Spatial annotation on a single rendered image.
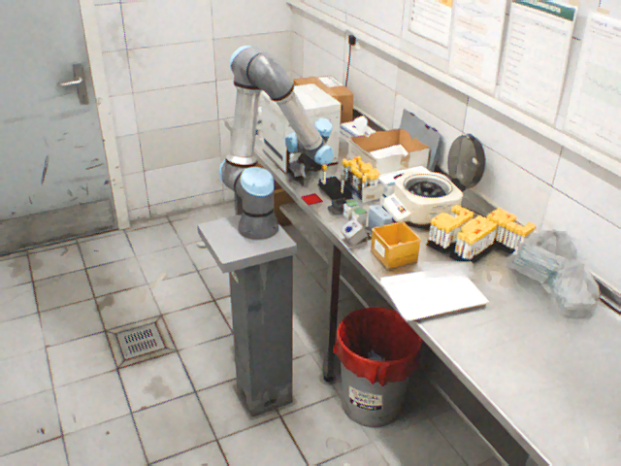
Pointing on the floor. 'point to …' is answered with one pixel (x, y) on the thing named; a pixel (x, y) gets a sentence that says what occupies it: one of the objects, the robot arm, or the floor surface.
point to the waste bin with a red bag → (407, 360)
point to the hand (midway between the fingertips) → (302, 170)
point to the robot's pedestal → (263, 333)
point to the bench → (483, 336)
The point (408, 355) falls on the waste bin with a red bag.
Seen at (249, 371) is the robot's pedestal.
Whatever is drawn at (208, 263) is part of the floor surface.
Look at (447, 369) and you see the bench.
